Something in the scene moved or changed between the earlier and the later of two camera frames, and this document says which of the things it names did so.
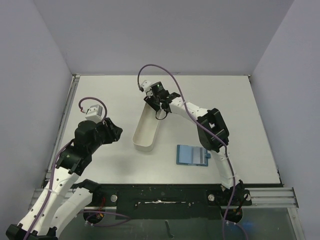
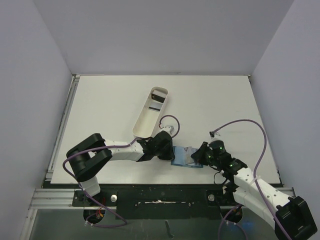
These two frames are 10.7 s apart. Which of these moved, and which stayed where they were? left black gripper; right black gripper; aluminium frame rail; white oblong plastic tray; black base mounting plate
Moved: right black gripper; left black gripper
Stayed: aluminium frame rail; white oblong plastic tray; black base mounting plate
